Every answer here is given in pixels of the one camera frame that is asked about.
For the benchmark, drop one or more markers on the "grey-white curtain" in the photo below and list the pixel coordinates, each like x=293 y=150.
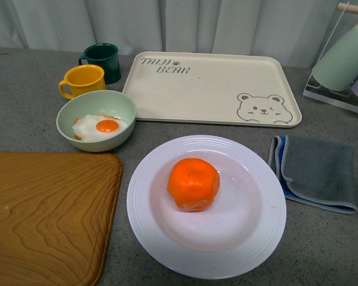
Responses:
x=292 y=32

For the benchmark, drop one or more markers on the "cream bear serving tray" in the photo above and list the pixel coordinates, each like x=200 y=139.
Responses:
x=211 y=88

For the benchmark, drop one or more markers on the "fake fried egg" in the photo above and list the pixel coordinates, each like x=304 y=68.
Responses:
x=97 y=127

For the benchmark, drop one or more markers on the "orange mandarin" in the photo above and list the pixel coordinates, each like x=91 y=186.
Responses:
x=193 y=183

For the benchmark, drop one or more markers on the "light green bowl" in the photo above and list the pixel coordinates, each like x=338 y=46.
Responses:
x=106 y=102

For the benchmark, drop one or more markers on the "white cup rack wooden handle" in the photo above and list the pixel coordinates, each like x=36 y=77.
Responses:
x=343 y=99

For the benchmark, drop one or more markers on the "yellow mug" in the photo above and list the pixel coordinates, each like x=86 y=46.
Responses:
x=82 y=79

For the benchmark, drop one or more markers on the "white round plate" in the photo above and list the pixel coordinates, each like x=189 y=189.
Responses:
x=237 y=233

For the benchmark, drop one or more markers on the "dark green mug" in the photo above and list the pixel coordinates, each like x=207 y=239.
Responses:
x=104 y=55

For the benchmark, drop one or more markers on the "green plastic cup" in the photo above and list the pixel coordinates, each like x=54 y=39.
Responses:
x=338 y=68

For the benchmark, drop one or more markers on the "wooden cutting board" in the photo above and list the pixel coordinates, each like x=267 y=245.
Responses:
x=56 y=216

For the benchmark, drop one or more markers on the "grey folded cloth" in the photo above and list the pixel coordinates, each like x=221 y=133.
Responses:
x=315 y=172

